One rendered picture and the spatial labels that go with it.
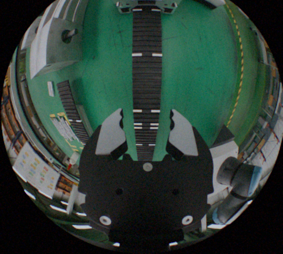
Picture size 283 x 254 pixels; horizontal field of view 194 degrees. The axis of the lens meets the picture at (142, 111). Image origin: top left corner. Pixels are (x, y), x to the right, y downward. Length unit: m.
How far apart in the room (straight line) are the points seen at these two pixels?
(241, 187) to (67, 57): 0.59
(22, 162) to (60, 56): 2.93
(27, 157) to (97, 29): 2.96
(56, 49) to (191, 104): 0.29
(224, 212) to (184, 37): 0.55
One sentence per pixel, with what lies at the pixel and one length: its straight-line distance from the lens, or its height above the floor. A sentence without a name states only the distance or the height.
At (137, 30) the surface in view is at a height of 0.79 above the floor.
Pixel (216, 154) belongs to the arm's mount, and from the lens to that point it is 0.45.
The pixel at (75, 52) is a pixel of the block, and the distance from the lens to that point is 0.21.
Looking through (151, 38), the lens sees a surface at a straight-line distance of 0.16.
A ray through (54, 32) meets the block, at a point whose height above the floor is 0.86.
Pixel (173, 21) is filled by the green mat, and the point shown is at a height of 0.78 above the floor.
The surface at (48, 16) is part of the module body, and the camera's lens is 0.30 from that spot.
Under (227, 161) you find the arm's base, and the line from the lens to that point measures 0.49.
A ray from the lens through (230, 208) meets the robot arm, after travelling 0.45.
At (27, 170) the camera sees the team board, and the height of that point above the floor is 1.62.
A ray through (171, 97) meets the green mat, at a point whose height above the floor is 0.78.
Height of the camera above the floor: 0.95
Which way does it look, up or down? 60 degrees down
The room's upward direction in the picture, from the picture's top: 177 degrees counter-clockwise
